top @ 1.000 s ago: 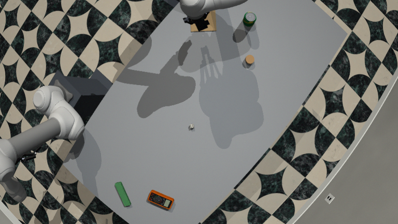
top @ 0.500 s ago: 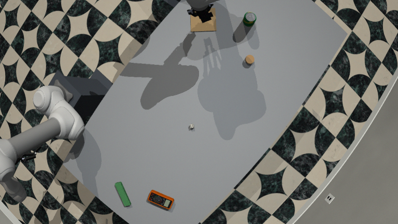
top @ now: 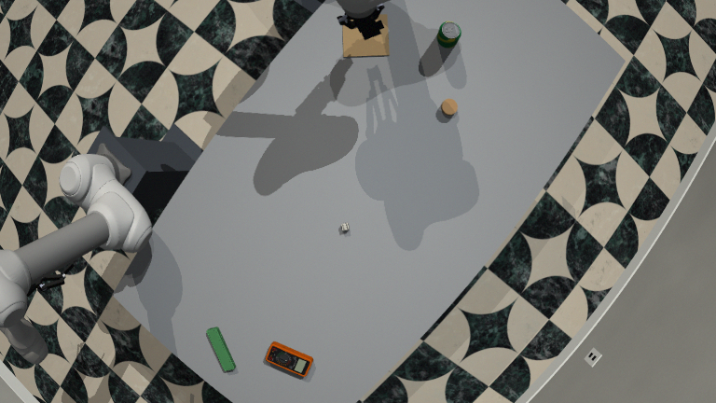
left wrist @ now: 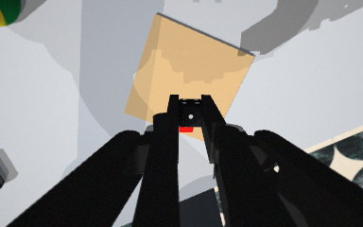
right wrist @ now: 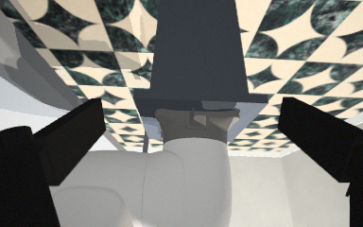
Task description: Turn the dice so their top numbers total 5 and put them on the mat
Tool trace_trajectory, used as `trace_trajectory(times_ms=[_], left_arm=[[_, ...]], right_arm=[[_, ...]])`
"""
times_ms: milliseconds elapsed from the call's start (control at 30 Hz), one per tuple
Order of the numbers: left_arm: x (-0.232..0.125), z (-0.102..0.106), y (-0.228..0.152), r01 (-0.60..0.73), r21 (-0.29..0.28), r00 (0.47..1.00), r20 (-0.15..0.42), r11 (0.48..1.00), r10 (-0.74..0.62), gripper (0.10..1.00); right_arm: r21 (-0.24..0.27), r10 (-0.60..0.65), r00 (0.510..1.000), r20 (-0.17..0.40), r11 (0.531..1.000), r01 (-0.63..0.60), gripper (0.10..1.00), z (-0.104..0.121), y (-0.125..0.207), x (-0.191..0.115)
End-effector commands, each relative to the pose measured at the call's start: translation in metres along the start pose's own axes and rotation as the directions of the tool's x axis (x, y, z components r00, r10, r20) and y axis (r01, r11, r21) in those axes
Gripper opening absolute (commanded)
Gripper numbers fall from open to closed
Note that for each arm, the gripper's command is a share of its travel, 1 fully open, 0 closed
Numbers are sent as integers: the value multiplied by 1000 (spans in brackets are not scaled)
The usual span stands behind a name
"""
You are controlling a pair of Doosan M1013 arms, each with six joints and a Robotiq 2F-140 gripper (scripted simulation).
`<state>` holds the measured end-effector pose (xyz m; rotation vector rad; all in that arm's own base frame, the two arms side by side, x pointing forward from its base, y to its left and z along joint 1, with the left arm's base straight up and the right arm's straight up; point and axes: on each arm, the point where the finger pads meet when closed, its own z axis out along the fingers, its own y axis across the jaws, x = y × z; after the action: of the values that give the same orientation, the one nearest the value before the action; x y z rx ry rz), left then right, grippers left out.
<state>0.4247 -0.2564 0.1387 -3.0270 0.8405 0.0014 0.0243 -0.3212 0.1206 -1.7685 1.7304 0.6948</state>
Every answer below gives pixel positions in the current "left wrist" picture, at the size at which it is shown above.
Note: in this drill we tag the black die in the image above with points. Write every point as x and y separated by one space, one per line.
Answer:
190 112

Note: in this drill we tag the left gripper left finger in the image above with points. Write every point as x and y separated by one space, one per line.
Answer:
95 193

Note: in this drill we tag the red die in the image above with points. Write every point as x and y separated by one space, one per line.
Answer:
185 129

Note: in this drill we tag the tan square mat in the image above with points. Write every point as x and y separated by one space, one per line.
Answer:
180 61

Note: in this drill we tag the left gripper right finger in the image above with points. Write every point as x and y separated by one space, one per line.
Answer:
308 193

